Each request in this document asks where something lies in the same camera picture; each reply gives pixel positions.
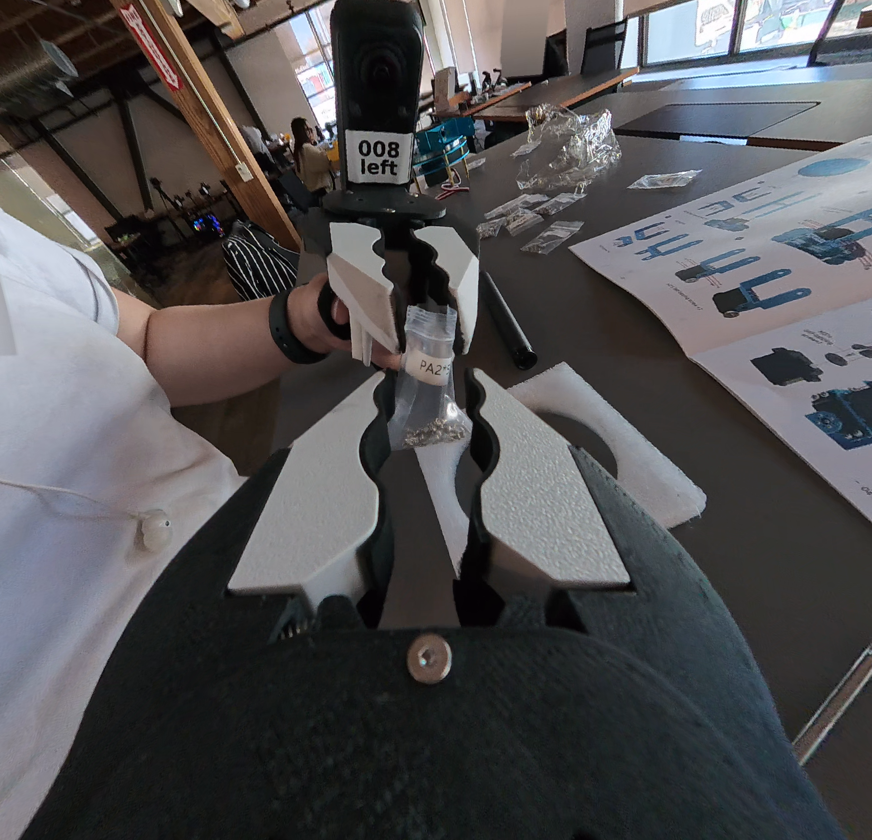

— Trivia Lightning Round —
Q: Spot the person's left hand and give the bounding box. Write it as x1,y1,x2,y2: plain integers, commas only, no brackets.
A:
286,273,404,372

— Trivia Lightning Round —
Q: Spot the plastic bag of nuts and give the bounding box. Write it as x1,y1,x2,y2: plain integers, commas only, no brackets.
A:
521,221,585,253

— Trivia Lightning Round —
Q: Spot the small clear zip bag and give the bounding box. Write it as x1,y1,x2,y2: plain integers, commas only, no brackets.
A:
387,303,472,452

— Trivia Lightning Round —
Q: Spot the black electric screwdriver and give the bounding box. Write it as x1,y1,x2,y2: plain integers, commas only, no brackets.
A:
480,271,539,371

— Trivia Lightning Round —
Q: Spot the striped black white cloth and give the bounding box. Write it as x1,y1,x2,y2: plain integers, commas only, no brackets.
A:
223,221,302,301

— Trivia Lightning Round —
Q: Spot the white instruction booklet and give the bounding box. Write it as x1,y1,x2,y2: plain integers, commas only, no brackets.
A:
569,137,872,524

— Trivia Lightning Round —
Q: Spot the wooden edged background desk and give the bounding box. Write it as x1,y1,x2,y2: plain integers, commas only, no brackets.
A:
470,66,641,124

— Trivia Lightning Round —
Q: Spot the wooden column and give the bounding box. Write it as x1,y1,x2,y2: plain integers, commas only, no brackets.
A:
89,0,304,251

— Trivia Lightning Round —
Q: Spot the red white sign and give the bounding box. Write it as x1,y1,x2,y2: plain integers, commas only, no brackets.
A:
119,5,181,94

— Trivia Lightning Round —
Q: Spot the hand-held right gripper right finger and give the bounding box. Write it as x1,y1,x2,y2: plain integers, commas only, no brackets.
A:
450,368,631,626

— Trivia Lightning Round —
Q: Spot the dark desk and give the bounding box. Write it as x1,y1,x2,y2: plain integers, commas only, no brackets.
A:
269,121,872,840
572,63,872,153

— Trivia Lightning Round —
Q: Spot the crumpled clear cellophane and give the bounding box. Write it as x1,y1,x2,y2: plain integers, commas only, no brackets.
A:
515,104,622,194

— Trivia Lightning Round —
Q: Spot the nearly empty plastic bag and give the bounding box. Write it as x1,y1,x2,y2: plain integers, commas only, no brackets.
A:
484,193,549,217

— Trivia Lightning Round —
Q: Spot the large grid window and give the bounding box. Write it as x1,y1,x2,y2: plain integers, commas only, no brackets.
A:
293,12,338,129
640,0,872,64

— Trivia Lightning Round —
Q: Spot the person's left forearm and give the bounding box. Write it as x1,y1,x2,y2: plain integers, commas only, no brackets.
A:
112,288,290,408

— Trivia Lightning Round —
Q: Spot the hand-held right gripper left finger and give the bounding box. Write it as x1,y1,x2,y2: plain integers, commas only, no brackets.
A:
228,372,399,626

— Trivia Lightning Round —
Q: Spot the blue hobby robot arm base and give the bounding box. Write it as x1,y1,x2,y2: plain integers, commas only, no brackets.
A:
412,116,472,188

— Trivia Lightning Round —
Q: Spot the black wristband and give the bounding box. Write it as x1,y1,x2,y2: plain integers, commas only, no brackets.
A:
268,287,329,365

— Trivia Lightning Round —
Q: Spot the silver ventilation duct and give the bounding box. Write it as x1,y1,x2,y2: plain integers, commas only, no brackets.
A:
0,36,79,115

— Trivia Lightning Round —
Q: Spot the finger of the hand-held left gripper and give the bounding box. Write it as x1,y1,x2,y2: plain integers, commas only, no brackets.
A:
326,222,404,357
409,225,482,357

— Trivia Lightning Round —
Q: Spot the white foam piece with hole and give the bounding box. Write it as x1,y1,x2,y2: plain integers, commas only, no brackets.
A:
416,362,707,582

